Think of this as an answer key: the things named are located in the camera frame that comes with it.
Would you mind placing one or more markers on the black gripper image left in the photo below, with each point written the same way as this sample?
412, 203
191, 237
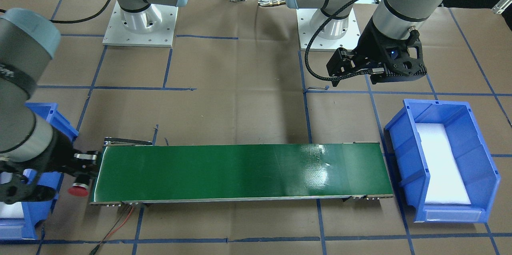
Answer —
59, 152

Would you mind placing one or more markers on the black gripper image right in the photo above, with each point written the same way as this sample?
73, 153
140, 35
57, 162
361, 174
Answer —
368, 48

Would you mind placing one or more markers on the red push button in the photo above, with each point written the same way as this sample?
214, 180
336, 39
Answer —
81, 186

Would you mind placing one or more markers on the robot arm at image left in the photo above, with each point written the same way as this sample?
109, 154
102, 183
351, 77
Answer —
31, 146

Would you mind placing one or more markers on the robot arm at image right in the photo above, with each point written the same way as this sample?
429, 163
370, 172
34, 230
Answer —
391, 17

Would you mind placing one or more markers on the green conveyor belt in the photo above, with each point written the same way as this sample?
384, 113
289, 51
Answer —
226, 173

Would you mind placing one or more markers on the white foam pad bin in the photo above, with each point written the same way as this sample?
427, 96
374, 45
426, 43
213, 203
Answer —
10, 211
445, 186

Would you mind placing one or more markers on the blue bin at image left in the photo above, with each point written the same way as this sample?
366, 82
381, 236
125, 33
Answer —
36, 212

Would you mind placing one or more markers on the blue bin at image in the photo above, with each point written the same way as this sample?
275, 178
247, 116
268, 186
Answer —
478, 171
36, 212

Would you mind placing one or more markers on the blue bin at image right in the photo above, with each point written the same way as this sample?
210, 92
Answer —
478, 171

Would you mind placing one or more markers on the white base plate image right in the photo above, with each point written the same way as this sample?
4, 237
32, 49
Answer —
338, 33

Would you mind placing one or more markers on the white base plate image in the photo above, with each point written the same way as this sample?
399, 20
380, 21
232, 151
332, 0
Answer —
153, 27
338, 33

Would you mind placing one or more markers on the white base plate image left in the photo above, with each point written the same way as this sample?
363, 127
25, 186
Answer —
153, 27

